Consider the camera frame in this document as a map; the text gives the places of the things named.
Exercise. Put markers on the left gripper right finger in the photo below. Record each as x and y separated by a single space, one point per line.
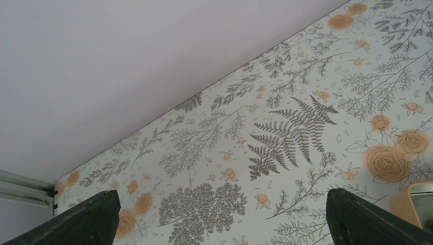
353 220

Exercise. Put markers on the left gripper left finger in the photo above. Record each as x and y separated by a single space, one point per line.
93 221

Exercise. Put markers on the empty gold tin lid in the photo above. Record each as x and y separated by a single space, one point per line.
414 205

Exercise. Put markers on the floral patterned table mat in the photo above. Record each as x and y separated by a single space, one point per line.
344 103

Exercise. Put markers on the aluminium corner frame post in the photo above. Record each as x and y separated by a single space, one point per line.
26 190

